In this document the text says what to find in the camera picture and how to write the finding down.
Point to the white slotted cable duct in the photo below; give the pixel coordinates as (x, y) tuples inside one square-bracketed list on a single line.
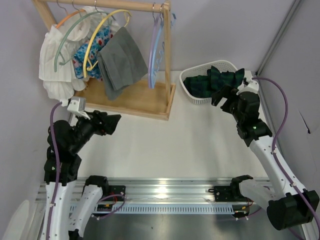
[(207, 209)]

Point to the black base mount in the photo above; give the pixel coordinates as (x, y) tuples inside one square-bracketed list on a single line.
[(116, 190), (224, 194)]

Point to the green hanger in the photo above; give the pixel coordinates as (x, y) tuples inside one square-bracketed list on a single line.
[(78, 36)]

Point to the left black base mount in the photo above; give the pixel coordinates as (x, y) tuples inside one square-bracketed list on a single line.
[(116, 190)]

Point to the white perforated plastic basket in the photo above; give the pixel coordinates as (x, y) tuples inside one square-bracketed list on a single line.
[(221, 65)]

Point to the blue floral garment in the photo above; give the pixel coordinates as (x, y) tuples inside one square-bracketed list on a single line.
[(100, 40)]

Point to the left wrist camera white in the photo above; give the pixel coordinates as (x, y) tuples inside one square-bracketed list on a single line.
[(75, 105)]

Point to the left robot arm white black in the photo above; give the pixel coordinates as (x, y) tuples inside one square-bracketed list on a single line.
[(61, 174)]

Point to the orange hanger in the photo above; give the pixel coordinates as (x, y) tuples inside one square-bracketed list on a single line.
[(69, 15)]

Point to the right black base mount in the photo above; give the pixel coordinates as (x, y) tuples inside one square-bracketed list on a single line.
[(224, 194)]

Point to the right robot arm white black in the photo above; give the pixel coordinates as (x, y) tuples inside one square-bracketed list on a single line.
[(289, 203)]

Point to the purple hanger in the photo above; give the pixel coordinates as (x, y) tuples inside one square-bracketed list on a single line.
[(152, 45)]

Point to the dark green plaid garment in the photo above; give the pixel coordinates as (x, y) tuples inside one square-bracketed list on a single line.
[(203, 86)]

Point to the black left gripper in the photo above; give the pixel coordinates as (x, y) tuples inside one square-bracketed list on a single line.
[(101, 122)]

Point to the wooden clothes rack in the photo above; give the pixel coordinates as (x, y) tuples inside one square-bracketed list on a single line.
[(137, 99)]

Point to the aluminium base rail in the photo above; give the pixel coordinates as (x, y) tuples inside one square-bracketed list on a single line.
[(140, 190)]

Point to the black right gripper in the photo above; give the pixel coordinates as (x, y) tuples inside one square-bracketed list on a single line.
[(225, 95)]

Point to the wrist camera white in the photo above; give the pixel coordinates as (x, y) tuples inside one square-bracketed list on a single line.
[(249, 84), (75, 105)]

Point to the light blue hanger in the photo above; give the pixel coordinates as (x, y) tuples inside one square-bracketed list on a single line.
[(158, 51)]

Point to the grey pleated skirt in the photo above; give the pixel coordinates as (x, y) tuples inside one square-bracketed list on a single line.
[(121, 64)]

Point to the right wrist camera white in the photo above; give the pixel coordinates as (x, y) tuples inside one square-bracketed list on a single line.
[(249, 84)]

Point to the white pleated garment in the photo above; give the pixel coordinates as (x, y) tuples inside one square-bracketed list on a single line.
[(63, 51)]

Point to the yellow hanger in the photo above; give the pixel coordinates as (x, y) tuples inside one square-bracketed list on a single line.
[(100, 27)]

